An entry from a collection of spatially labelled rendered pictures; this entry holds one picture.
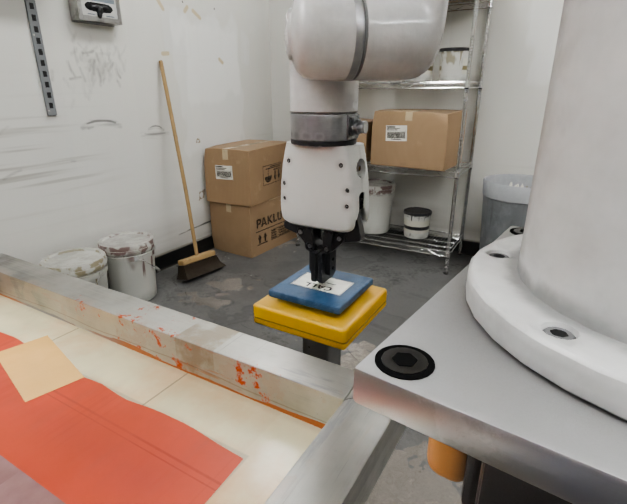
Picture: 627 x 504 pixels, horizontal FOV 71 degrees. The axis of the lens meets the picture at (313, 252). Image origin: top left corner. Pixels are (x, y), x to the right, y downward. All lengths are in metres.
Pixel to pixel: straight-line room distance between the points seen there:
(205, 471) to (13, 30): 2.50
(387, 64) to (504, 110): 2.97
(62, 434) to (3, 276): 0.30
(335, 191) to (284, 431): 0.26
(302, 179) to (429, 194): 3.07
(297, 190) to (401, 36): 0.20
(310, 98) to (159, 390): 0.32
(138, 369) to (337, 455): 0.23
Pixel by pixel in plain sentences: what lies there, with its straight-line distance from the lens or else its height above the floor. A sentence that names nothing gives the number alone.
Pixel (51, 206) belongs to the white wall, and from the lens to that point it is 2.76.
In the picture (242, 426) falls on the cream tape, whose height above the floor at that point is 0.95.
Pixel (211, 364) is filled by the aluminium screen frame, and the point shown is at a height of 0.98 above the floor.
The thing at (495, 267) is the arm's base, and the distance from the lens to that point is 0.16.
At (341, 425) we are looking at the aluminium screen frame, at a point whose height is 0.99.
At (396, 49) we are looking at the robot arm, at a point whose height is 1.24.
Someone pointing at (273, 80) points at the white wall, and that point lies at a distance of 4.09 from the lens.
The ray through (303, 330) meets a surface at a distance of 0.53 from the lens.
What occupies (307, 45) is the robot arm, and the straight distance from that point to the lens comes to 0.40.
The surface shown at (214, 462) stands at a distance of 0.35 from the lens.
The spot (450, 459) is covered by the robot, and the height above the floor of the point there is 1.09.
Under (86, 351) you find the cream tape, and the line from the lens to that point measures 0.51.
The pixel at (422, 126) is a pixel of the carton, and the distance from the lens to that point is 3.00.
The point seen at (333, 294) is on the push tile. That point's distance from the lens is 0.54.
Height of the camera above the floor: 1.20
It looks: 20 degrees down
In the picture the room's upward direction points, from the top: straight up
